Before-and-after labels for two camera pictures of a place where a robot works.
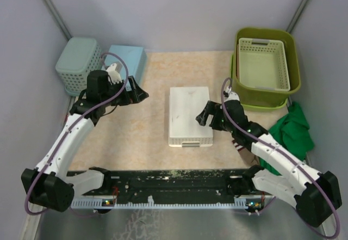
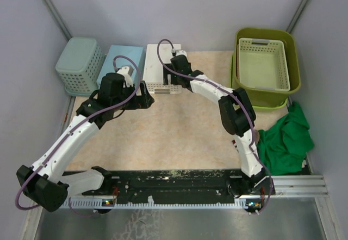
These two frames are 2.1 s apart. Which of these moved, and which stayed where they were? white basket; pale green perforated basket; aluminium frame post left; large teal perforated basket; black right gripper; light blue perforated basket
Moved: black right gripper; white basket
Stayed: aluminium frame post left; light blue perforated basket; pale green perforated basket; large teal perforated basket
